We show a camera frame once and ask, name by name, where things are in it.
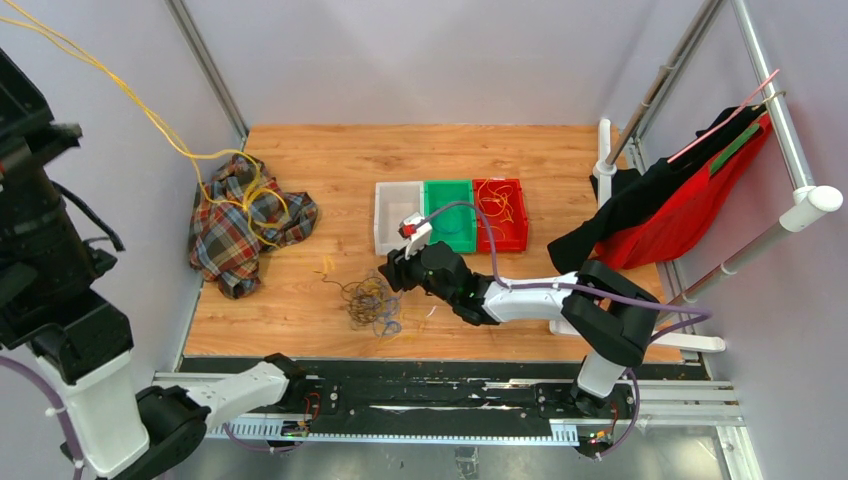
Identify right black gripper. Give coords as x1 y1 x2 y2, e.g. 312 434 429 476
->
380 237 456 307

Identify cable bundle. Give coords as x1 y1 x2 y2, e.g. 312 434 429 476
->
314 254 425 346

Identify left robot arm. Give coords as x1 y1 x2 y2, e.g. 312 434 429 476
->
1 56 307 479

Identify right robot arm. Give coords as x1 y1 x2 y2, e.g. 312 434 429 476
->
378 242 660 417

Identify white plastic bin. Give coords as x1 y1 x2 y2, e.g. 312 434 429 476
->
373 181 424 256

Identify green plastic bin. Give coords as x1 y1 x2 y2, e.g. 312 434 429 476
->
424 179 477 254

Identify red plastic bin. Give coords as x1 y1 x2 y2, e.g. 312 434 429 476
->
472 178 529 253

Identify plaid cloth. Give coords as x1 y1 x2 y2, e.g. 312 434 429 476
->
188 155 320 299

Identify black garment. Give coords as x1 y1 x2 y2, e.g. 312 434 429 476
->
547 105 766 274

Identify red garment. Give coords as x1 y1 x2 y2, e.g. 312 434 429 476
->
595 113 773 270

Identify metal clothes rack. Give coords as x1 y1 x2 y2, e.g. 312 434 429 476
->
549 0 844 354

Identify pink hanger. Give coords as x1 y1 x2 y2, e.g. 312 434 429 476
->
667 69 781 164

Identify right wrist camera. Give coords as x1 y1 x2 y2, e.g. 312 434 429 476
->
398 212 433 260

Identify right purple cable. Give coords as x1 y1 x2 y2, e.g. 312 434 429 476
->
397 201 711 458

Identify purple cable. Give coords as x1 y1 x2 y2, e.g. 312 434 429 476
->
0 354 87 480
397 201 711 458

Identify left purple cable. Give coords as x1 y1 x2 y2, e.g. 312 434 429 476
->
0 354 87 480

